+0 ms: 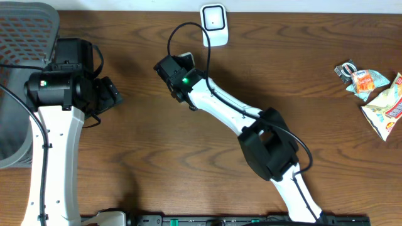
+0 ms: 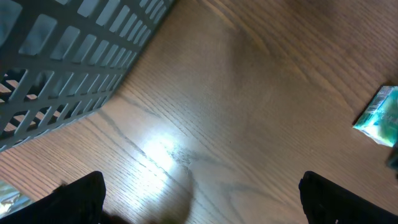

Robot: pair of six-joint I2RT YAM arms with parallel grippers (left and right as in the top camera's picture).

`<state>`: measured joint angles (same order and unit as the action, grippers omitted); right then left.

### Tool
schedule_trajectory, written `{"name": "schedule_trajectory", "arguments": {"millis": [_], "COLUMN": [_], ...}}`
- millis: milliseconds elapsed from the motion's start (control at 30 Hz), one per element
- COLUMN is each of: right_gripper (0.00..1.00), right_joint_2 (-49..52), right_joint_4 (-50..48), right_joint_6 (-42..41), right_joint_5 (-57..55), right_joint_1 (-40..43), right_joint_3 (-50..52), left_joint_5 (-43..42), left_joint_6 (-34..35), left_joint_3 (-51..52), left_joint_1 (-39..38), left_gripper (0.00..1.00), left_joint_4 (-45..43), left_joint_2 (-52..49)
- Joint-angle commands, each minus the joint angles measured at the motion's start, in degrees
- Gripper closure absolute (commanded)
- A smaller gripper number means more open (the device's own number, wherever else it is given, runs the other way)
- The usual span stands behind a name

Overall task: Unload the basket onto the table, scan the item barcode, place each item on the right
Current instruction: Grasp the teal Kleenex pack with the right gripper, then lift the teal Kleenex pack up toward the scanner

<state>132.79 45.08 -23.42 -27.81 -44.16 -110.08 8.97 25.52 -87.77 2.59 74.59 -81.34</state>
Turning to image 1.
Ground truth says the cream snack bag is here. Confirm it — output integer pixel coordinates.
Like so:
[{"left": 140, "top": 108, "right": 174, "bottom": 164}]
[{"left": 361, "top": 73, "right": 401, "bottom": 141}]

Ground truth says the orange small packet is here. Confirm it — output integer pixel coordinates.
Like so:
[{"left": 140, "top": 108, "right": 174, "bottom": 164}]
[{"left": 350, "top": 70, "right": 376, "bottom": 94}]

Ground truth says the dark grey plastic basket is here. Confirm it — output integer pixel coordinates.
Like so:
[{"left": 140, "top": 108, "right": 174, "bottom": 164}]
[{"left": 1, "top": 1, "right": 60, "bottom": 168}]

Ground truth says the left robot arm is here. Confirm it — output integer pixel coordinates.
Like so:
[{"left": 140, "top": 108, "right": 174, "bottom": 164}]
[{"left": 22, "top": 38, "right": 127, "bottom": 226}]

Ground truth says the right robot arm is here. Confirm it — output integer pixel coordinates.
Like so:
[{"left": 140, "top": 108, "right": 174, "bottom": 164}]
[{"left": 154, "top": 53, "right": 324, "bottom": 223}]

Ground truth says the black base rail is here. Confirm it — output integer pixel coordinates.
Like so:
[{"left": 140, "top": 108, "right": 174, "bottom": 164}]
[{"left": 80, "top": 207, "right": 371, "bottom": 226}]

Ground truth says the mint green wipes pack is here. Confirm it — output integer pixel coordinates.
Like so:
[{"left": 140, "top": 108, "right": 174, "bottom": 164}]
[{"left": 346, "top": 70, "right": 390, "bottom": 101}]

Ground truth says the white barcode scanner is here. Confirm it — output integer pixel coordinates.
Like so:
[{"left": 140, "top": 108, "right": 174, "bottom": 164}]
[{"left": 200, "top": 4, "right": 229, "bottom": 47}]

